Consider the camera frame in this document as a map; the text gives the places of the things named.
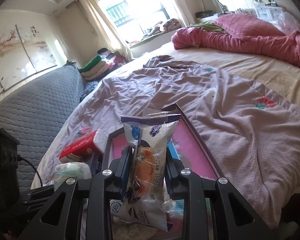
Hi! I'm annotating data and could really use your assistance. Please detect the bedding on window seat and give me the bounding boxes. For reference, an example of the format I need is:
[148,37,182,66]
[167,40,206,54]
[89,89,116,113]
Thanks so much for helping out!
[126,18,183,44]

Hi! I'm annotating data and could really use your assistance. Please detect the green cloth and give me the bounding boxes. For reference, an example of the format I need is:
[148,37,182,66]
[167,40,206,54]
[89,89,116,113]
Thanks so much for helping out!
[190,21,227,34]

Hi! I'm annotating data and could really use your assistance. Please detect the stack of folded clothes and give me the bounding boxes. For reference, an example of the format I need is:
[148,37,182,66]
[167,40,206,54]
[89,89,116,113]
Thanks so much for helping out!
[79,48,127,82]

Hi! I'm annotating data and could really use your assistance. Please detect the white purple snack packet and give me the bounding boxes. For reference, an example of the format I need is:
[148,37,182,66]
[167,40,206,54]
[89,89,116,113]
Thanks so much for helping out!
[120,108,182,232]

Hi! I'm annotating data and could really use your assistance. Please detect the red tissue box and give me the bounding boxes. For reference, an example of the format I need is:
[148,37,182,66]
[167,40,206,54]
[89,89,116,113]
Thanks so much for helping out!
[59,129,109,163]

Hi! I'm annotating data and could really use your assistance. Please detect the pink quilted pillow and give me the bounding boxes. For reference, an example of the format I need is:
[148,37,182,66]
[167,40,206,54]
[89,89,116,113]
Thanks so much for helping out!
[212,14,287,42]

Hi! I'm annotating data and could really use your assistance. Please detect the white cabinet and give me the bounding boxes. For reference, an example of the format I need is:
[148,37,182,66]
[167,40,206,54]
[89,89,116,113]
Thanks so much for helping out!
[252,4,283,22]

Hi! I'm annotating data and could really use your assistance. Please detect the grey quilted sofa back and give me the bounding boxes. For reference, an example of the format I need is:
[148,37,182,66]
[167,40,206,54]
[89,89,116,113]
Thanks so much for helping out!
[0,65,85,195]

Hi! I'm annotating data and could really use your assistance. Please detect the pink quilt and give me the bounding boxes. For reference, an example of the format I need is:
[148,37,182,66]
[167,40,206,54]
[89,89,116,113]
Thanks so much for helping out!
[171,27,300,72]

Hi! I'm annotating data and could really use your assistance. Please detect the bed with cream sheet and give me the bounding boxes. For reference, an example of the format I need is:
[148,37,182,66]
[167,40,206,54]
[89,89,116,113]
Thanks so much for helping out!
[30,41,300,240]

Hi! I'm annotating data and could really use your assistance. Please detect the dark blue patterned pillow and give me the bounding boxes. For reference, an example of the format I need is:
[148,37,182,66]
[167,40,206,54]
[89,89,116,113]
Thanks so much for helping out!
[80,80,99,100]

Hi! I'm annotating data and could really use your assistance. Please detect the dark cloth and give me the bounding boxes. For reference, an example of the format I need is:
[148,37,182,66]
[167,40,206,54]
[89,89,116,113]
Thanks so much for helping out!
[285,192,300,233]

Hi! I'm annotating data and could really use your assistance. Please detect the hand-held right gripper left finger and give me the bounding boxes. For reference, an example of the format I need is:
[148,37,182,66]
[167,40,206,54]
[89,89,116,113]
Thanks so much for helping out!
[19,145,133,240]

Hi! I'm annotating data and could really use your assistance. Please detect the black cable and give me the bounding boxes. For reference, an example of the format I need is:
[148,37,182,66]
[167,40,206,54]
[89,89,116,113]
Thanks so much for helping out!
[16,155,43,188]

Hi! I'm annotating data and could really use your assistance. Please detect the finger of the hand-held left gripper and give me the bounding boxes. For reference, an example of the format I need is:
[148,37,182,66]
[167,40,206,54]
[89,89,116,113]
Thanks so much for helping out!
[21,185,58,207]

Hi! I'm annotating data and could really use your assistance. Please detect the wall painting panels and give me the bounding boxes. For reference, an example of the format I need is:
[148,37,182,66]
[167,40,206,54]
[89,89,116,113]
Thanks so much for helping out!
[0,24,58,90]

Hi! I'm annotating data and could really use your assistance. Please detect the window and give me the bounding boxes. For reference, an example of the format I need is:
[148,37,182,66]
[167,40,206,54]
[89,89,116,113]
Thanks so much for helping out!
[91,0,180,43]

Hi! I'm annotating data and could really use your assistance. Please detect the white framed mirror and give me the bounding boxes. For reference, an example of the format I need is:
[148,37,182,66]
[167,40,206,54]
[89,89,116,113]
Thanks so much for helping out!
[202,0,224,14]

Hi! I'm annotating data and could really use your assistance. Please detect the clear plastic bag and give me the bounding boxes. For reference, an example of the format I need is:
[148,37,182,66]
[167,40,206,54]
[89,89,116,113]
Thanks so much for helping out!
[275,11,300,34]

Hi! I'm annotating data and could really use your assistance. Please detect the black patterned case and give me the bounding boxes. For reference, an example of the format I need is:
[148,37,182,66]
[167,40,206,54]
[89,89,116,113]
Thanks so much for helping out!
[195,10,222,18]

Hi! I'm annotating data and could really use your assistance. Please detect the green patterned tissue pack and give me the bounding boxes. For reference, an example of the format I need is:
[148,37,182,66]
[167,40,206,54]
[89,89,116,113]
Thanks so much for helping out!
[54,162,92,192]

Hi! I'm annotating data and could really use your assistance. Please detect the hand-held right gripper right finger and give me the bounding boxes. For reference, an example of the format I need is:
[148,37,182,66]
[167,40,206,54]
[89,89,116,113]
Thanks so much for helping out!
[165,146,273,240]

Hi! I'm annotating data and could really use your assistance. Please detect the cream curtain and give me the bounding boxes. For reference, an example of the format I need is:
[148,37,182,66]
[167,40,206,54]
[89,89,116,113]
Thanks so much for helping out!
[160,0,198,28]
[79,0,133,62]

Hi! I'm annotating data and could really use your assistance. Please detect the purple blanket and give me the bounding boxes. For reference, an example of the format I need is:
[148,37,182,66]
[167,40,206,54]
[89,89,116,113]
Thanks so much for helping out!
[31,55,300,235]

